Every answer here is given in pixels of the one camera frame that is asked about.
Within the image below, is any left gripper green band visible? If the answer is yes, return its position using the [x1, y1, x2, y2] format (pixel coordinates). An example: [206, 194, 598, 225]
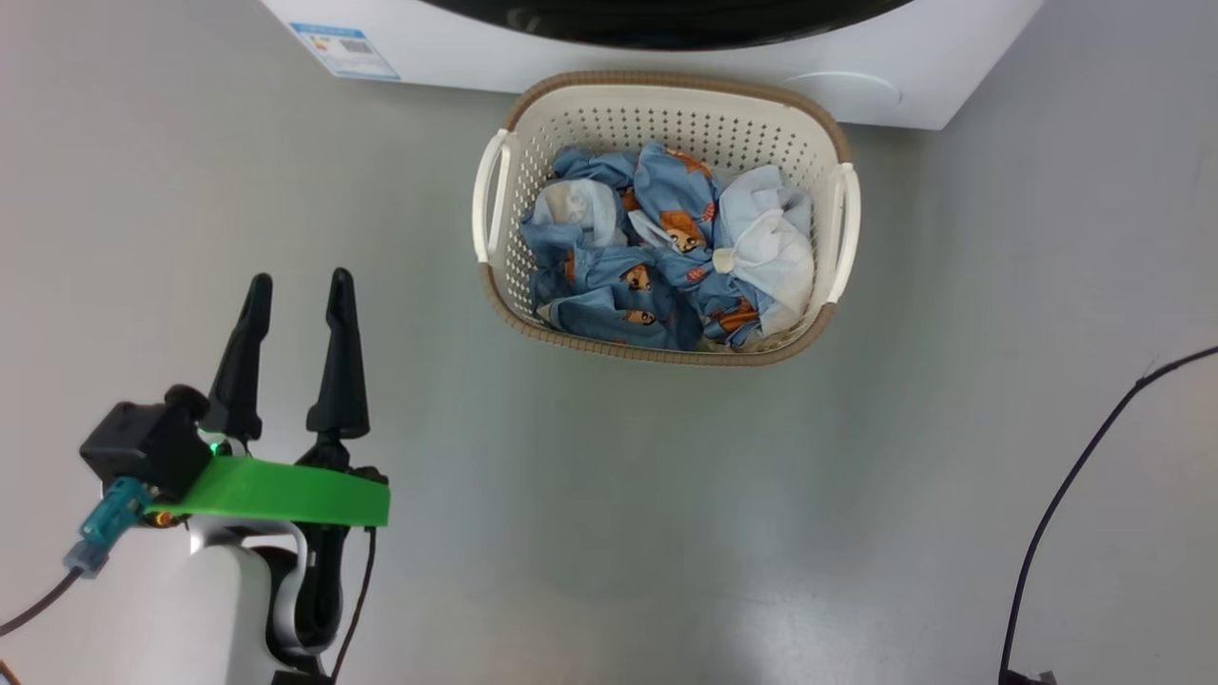
[147, 267, 392, 529]

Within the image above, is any cream perforated laundry basket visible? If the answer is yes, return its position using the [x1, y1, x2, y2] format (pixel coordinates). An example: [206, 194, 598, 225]
[471, 69, 862, 368]

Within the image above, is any white cream garment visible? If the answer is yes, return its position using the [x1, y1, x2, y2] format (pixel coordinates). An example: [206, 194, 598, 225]
[712, 165, 817, 336]

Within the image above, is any blue bear print garment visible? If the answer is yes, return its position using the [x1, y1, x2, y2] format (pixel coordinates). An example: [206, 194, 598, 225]
[519, 214, 774, 352]
[550, 143, 726, 260]

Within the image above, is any teal left camera cable plug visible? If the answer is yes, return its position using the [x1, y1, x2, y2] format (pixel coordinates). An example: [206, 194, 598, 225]
[0, 476, 153, 638]

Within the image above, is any white front-load washing machine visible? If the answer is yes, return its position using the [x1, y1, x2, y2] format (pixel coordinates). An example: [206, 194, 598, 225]
[260, 0, 1046, 131]

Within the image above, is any round white filter cover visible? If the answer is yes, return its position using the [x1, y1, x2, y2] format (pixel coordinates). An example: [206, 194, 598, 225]
[782, 70, 903, 117]

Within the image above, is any dark round washing machine door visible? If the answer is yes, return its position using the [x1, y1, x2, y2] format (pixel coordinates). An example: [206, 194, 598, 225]
[419, 0, 916, 52]

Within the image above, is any blue white energy label sticker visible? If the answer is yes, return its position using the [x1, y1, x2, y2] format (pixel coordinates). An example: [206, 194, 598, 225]
[289, 22, 402, 82]

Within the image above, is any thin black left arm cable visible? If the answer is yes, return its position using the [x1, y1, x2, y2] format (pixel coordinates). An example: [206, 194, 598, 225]
[328, 526, 378, 682]

